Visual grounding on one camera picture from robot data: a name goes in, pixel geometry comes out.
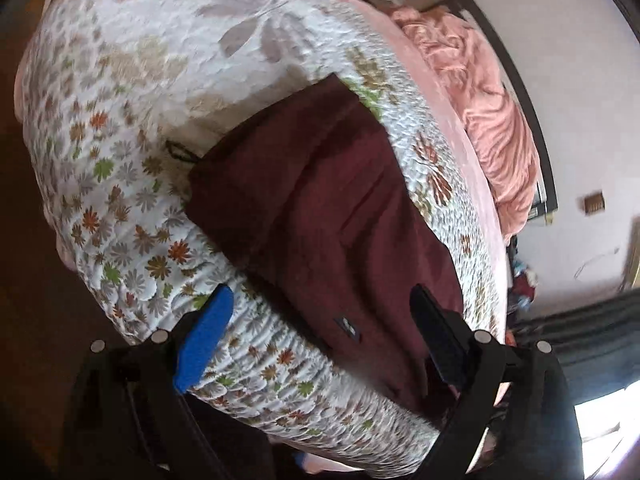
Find maroon pants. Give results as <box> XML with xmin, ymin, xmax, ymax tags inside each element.
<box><xmin>186</xmin><ymin>75</ymin><xmax>463</xmax><ymax>424</ymax></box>

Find cluttered bedside table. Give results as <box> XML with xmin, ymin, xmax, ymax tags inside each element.
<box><xmin>506</xmin><ymin>236</ymin><xmax>538</xmax><ymax>324</ymax></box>

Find dark curtain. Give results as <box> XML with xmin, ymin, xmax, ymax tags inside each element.
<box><xmin>504</xmin><ymin>288</ymin><xmax>640</xmax><ymax>406</ymax></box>

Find pink crumpled blanket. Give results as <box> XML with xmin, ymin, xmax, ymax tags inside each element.
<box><xmin>390</xmin><ymin>6</ymin><xmax>540</xmax><ymax>242</ymax></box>

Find white floral quilt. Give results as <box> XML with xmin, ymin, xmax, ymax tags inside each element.
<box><xmin>15</xmin><ymin>0</ymin><xmax>506</xmax><ymax>479</ymax></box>

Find dark wooden headboard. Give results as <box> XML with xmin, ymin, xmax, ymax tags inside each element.
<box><xmin>423</xmin><ymin>0</ymin><xmax>558</xmax><ymax>220</ymax></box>

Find brown wall switch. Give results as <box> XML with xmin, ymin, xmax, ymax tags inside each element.
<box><xmin>582</xmin><ymin>191</ymin><xmax>605</xmax><ymax>216</ymax></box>

